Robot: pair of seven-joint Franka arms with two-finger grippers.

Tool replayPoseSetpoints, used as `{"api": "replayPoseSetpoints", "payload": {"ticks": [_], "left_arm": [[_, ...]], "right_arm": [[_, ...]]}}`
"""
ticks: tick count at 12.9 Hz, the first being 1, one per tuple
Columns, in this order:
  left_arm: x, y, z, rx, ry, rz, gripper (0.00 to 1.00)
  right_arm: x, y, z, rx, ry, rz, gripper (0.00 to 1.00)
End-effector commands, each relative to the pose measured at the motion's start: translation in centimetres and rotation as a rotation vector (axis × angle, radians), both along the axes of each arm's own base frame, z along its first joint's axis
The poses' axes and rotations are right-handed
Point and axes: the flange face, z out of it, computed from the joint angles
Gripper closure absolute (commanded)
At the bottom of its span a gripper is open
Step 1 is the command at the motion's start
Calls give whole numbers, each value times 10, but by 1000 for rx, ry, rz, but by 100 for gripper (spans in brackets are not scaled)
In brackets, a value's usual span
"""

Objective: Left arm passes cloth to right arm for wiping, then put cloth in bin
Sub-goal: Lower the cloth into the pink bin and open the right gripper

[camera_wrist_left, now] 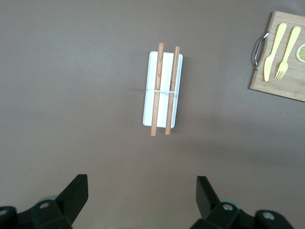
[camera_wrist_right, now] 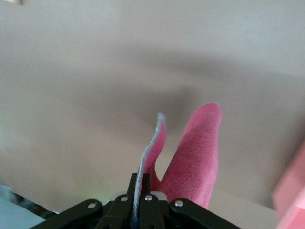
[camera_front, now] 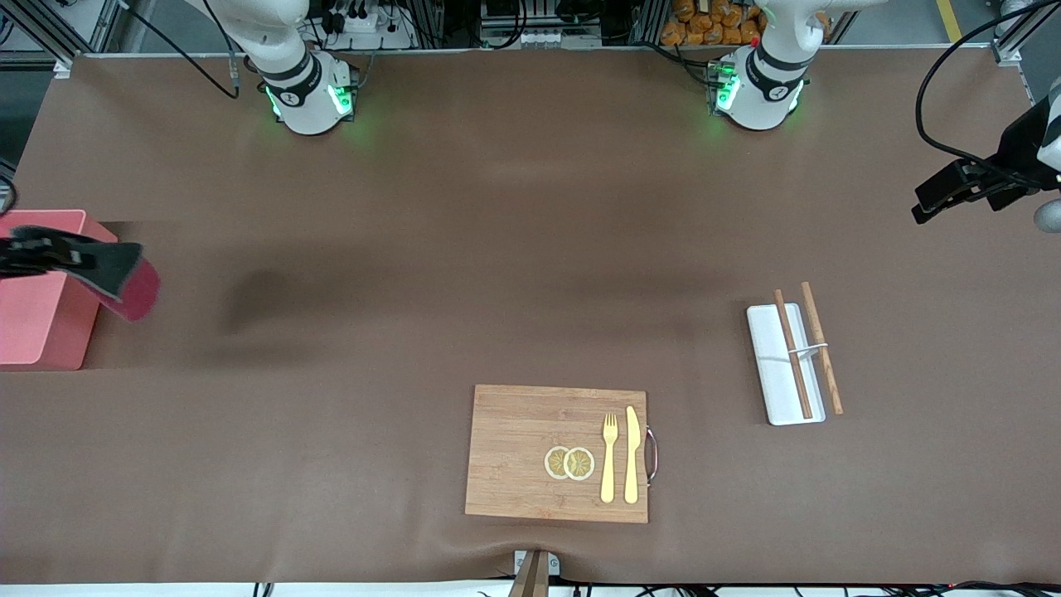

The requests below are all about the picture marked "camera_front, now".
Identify dark grey pink-lined cloth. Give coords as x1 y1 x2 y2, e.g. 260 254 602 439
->
62 240 162 323

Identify pink plastic bin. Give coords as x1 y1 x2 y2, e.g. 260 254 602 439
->
0 209 119 371

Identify brown wooden chopstick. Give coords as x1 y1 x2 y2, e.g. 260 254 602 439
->
773 289 814 420
799 282 845 415

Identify white rectangular tray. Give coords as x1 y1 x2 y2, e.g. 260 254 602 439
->
746 303 827 427

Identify orange packaged goods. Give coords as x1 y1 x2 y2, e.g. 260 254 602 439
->
661 0 768 47

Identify white power strip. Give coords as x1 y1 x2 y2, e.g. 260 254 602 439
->
319 0 415 51

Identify yellow knife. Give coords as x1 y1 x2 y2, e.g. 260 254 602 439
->
623 405 641 505

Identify yellow fork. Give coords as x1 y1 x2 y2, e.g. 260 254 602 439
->
600 413 619 504

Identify wooden cutting board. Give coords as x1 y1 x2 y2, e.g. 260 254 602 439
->
464 384 660 525

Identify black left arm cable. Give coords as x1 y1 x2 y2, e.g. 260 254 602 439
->
915 0 1061 167

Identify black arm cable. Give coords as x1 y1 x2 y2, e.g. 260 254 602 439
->
915 0 1061 167
120 0 241 100

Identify aluminium frame post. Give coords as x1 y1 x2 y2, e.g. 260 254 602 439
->
0 0 125 63

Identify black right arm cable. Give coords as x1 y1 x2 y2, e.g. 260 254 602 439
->
120 0 241 100

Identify metal table edge bracket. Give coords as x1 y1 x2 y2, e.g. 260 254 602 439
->
507 549 561 597

